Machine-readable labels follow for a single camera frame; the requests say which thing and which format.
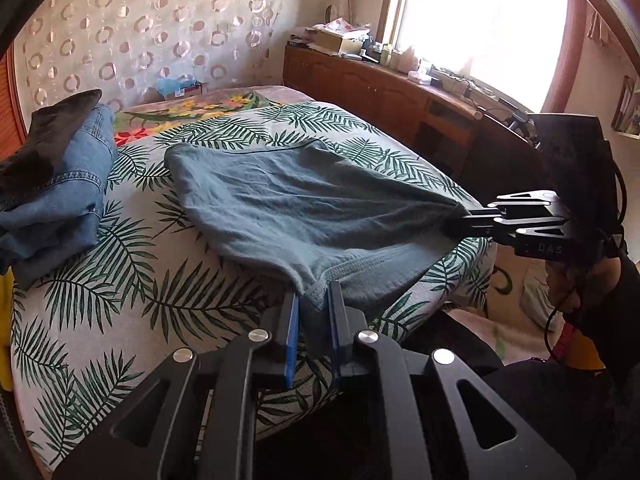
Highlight pink floral bed sheet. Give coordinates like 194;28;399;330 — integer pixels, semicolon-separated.
113;86;312;148

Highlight wooden slatted wardrobe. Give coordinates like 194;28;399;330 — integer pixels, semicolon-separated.
0;46;27;159

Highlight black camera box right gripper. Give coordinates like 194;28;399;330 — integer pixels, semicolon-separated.
533;113;618;226

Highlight window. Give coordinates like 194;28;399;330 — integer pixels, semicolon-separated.
384;0;570;112

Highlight person's right hand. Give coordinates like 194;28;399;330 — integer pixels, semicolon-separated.
544;258;623;321

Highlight folded dark grey garment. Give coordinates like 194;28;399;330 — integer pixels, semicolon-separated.
1;89;102;194

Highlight palm leaf print blanket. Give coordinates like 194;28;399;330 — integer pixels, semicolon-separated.
11;102;475;471

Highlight blue tissue box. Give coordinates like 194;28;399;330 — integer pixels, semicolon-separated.
155;76;205;101

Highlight blue-grey cotton pants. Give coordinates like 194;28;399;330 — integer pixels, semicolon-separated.
164;140;466;316

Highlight cardboard box with clutter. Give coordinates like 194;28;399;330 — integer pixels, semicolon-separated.
288;18;370;56

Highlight folded blue denim jeans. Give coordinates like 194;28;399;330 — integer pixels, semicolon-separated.
1;104;118;289

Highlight circle pattern sheer curtain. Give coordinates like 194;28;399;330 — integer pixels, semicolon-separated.
14;0;282;118

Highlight black cable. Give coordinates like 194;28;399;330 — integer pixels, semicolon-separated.
543;159;629;366

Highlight wooden side cabinet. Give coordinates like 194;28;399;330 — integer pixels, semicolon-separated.
282;44;544;182

